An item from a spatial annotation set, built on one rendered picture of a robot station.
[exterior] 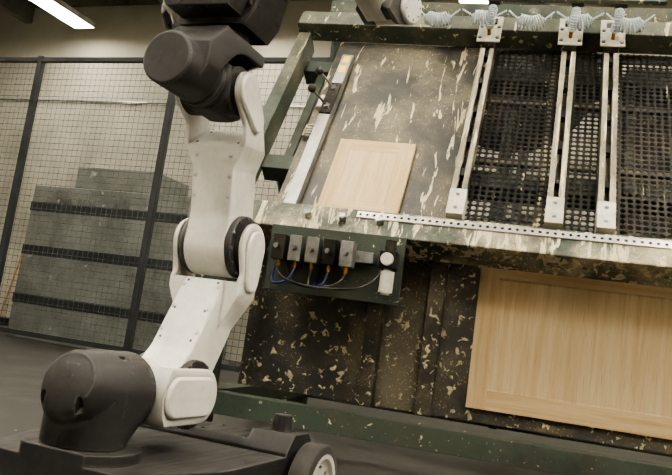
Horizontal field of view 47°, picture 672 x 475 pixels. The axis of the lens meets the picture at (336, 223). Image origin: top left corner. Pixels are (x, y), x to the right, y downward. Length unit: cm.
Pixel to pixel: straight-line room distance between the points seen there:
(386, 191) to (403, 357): 63
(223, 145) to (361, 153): 142
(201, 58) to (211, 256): 44
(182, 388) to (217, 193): 45
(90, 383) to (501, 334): 182
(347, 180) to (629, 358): 121
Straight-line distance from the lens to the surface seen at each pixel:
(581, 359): 292
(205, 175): 176
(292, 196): 295
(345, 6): 427
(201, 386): 162
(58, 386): 144
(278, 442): 177
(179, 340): 168
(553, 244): 272
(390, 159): 307
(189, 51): 157
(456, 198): 282
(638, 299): 294
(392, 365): 297
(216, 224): 174
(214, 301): 171
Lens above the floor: 45
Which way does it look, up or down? 8 degrees up
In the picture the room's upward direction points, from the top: 8 degrees clockwise
